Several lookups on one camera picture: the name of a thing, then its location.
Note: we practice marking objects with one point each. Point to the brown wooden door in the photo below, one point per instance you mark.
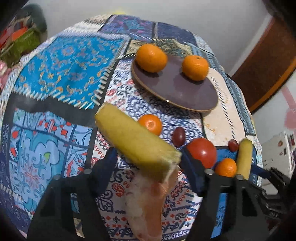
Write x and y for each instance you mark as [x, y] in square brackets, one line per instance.
[268, 66]

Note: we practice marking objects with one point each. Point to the orange mandarin left on plate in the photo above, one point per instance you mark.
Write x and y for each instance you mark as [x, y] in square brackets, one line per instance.
[151, 58]

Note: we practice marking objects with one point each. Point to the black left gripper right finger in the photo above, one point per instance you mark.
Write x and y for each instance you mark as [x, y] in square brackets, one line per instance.
[229, 209]

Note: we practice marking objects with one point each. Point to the dark purple round plate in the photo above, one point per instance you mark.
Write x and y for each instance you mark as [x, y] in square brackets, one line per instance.
[172, 86]

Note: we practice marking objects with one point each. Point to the small mandarin near tomato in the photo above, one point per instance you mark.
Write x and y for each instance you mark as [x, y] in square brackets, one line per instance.
[227, 168]

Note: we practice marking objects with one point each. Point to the white cabinet with stickers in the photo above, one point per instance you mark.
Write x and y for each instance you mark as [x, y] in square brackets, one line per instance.
[279, 153]

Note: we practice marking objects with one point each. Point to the orange mandarin on plate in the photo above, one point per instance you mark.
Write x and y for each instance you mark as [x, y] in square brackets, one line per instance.
[195, 67]
[151, 58]

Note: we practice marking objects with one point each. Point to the orange mandarin right on plate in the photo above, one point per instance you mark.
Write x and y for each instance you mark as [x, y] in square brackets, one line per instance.
[195, 67]

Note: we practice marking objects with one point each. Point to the grey plush toy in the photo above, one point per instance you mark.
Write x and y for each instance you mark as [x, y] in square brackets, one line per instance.
[35, 12]

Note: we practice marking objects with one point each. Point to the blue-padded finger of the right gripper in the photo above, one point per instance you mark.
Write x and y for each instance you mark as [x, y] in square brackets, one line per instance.
[259, 171]

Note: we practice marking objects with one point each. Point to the red tomato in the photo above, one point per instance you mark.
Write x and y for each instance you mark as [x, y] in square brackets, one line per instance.
[203, 150]

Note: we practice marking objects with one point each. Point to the small dark red grape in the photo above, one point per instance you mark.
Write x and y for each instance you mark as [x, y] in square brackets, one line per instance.
[233, 145]

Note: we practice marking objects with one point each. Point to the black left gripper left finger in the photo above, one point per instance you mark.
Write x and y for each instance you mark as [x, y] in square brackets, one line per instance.
[53, 219]

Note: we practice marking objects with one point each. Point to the small mandarin on cloth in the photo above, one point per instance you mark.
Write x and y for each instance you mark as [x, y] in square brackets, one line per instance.
[152, 123]

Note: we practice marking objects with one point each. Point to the green and orange box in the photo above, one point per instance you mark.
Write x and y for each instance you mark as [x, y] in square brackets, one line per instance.
[26, 42]

